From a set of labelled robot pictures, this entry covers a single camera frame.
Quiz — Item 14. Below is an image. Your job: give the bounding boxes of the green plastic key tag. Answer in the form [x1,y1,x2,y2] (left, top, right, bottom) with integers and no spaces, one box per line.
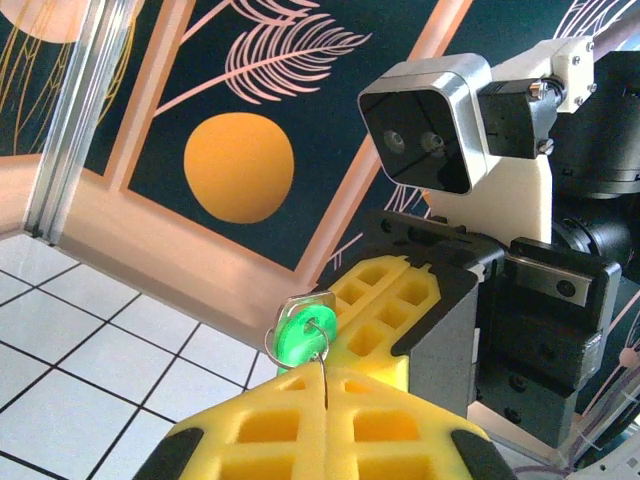
[264,305,337,376]

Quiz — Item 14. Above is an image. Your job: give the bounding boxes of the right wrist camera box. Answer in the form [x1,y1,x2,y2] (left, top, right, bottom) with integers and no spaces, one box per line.
[357,37,596,241]

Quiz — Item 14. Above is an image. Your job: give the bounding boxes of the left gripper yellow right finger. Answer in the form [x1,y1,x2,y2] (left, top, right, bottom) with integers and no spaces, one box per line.
[327,368,519,480]

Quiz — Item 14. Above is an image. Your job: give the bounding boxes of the aluminium frame post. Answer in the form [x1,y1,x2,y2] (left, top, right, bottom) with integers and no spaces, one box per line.
[24,0,139,244]

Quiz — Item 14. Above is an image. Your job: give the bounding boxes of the clear plastic bag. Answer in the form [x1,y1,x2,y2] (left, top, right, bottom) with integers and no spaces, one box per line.
[263,292,335,374]

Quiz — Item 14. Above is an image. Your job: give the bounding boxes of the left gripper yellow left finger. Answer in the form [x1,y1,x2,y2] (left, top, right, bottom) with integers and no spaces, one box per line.
[134,364,329,480]

